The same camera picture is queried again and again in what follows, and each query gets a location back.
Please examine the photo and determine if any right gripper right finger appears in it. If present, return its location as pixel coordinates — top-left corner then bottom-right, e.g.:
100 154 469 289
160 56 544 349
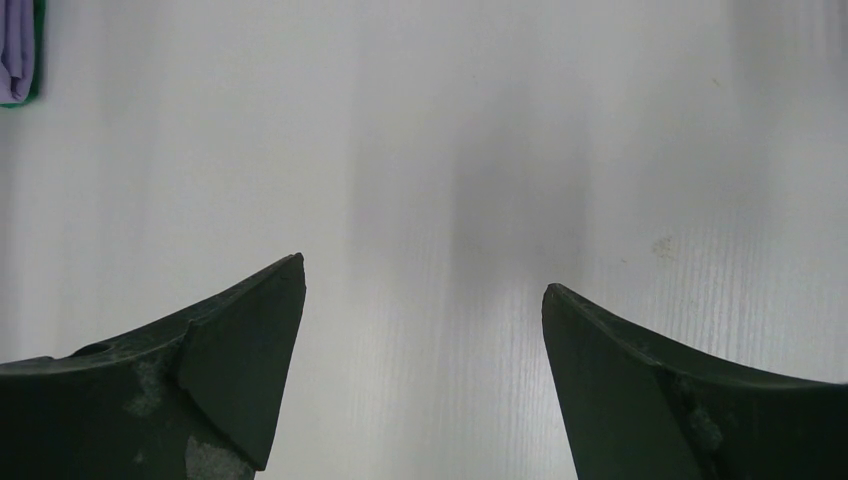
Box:
542 284 847 479

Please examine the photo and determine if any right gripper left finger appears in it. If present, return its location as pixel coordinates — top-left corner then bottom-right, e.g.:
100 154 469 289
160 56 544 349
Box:
1 253 306 479

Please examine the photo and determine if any folded lavender t-shirt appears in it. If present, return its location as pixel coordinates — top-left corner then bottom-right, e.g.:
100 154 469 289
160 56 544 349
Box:
1 0 37 106

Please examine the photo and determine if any folded green t-shirt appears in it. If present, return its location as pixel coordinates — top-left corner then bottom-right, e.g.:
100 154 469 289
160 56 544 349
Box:
1 0 47 109

